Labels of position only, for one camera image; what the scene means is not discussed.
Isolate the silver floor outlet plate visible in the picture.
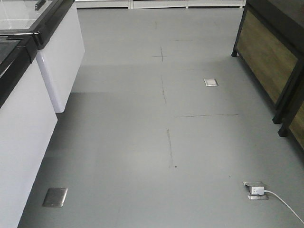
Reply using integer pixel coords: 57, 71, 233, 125
204, 78, 218, 87

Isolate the white chest freezer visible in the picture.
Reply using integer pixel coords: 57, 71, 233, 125
0, 0, 85, 113
0, 37, 57, 228

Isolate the steel floor cover plate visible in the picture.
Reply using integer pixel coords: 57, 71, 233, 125
42, 187, 68, 208

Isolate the floor socket with charger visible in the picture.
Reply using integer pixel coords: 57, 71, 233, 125
243, 181, 269, 200

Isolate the white store shelving unit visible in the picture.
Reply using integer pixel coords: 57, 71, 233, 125
75, 0, 246, 9

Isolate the black wooden produce stand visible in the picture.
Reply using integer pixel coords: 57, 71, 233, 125
231, 0, 304, 147

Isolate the white charger cable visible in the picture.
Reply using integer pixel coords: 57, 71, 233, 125
263, 190, 304, 221

